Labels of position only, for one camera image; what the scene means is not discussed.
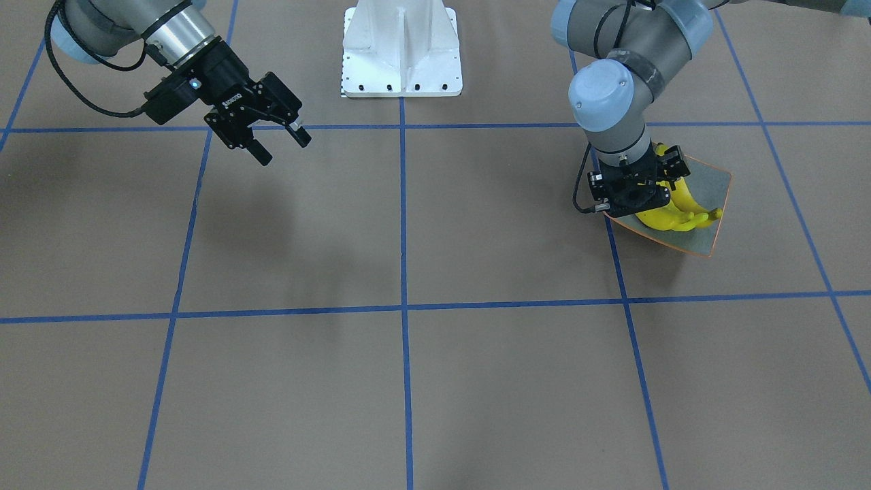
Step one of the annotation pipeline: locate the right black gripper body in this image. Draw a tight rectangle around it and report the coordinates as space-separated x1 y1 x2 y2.
177 39 302 149

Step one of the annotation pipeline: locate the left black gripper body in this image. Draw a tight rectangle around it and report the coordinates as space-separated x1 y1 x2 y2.
598 146 669 217

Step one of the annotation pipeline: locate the yellow banana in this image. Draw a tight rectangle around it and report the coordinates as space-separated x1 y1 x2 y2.
661 177 715 219
635 203 710 232
638 142 723 232

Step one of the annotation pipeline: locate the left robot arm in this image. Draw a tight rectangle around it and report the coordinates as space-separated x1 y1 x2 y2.
550 1 725 218

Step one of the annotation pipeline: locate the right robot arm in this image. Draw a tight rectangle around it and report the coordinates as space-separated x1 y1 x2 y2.
43 1 311 165

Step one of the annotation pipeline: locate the grey square plate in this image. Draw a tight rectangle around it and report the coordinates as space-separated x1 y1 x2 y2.
606 156 732 257

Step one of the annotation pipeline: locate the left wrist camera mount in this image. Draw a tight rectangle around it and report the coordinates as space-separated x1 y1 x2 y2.
587 170 617 213

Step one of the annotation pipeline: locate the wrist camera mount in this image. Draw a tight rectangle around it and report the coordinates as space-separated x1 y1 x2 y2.
143 73 203 125
587 170 617 213

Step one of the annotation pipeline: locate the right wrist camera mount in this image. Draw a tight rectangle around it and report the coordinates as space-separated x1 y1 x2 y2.
143 73 203 125

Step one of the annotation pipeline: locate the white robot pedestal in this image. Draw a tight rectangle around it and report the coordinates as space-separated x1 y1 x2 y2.
340 1 463 97

